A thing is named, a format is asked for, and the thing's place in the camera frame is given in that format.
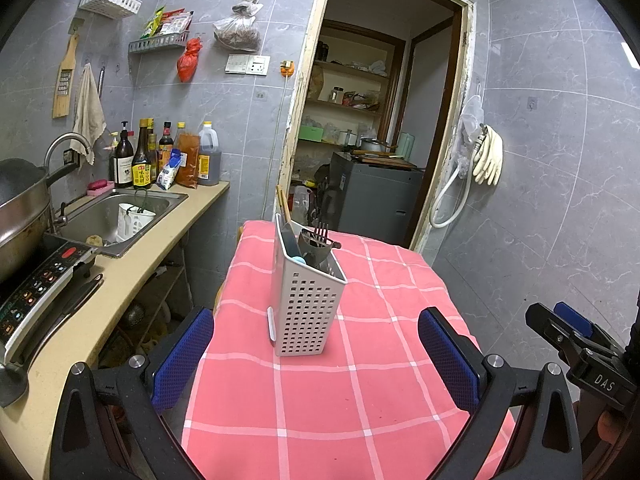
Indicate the cream rubber gloves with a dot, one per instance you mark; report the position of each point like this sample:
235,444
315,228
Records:
490,155

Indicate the small steel pot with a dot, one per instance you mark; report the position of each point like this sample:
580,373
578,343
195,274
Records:
371,145

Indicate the dark soy sauce bottle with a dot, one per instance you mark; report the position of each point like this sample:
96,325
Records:
141,165

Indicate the white and blue packet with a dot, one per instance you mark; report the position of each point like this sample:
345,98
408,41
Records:
167,172

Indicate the clear hanging plastic bag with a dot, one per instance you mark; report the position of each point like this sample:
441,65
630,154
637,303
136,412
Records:
470,120

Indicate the person's right hand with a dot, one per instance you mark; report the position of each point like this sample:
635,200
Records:
610,427

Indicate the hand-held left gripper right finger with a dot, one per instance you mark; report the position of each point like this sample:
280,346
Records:
447,360

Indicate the orange seasoning packet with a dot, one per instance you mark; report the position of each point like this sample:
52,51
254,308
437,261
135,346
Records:
189,160

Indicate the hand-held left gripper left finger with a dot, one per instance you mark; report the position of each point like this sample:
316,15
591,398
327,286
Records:
182,355

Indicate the row of seasoning packets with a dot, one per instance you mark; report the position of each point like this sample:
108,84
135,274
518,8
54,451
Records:
167,24

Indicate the chrome faucet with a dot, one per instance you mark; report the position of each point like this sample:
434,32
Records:
65,138

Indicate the steel fork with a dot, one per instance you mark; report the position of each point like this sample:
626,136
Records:
321,232

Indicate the orange wall plug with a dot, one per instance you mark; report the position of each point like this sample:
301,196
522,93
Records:
286,68

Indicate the wooden grater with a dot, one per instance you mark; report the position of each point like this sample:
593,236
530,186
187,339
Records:
65,85

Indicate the white wall switch panel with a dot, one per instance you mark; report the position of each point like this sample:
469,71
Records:
236,63

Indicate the clear bag of dried goods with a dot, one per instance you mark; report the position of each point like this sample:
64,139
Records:
237,32

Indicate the black wok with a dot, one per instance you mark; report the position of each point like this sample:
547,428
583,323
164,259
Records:
20,180

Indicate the white plastic wall basket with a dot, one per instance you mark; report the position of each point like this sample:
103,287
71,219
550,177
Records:
110,1

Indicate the white plastic drainer cup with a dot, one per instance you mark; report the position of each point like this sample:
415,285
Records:
132,222

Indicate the pink soap dish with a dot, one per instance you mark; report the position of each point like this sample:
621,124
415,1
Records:
99,187

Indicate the small wall hook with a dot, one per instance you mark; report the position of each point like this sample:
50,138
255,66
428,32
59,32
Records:
533,103

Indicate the beige dish towel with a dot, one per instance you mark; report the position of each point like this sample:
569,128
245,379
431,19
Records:
87,110

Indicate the black induction cooker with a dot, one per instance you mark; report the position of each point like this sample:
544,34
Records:
45,285

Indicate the dark oil jug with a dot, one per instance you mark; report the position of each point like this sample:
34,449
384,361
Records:
210,157

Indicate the wooden storage shelf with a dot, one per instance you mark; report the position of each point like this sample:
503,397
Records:
345,67

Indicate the beige kitchen counter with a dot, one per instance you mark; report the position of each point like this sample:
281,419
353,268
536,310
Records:
165,240

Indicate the grey washing machine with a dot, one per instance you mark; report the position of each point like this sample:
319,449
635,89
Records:
372,200

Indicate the white wall socket panel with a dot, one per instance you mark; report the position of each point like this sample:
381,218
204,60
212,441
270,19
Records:
259,64

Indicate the steel sink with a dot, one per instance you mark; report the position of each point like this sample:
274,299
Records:
100,215

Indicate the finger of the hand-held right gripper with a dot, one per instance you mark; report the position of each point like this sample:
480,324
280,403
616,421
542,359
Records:
550,325
575,317

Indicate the green box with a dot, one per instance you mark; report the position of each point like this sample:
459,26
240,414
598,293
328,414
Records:
311,134

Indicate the pink checked tablecloth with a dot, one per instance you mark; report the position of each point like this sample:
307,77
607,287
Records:
325,410

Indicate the red plastic bag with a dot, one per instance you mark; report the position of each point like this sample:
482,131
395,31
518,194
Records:
187,62

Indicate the metal wall shelf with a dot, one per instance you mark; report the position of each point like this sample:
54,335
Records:
157,44

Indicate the brown pump bottle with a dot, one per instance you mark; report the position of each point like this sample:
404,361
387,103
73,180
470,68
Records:
123,160

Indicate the white perforated utensil basket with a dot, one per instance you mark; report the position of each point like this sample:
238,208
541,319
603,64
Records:
305,315

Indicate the dark red-label sauce bottle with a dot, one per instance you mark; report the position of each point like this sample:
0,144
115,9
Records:
166,150

